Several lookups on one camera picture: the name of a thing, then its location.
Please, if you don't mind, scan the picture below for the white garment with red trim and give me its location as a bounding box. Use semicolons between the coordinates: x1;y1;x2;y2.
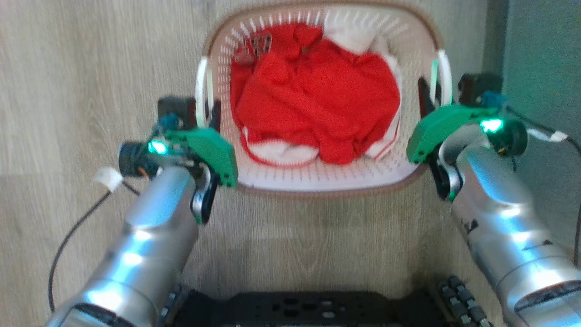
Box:
240;109;403;168

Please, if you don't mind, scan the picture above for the small grey patterned cloth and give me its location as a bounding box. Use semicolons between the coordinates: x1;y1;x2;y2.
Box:
233;32;273;67

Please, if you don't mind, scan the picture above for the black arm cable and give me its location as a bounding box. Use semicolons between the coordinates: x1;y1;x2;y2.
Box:
48;167;142;315
503;105;581;268

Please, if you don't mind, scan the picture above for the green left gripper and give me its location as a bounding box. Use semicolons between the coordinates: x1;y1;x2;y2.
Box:
118;99;239;189

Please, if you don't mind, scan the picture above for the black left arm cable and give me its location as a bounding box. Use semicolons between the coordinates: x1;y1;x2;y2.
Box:
48;167;142;315

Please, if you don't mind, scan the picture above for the white laundry basket brown rim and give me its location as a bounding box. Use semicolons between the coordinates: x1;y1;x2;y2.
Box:
195;2;454;197

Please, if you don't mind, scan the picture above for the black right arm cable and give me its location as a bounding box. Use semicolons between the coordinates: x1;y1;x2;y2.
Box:
503;105;581;268

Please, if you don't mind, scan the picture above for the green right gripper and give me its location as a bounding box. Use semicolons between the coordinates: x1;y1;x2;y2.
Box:
406;77;529;164

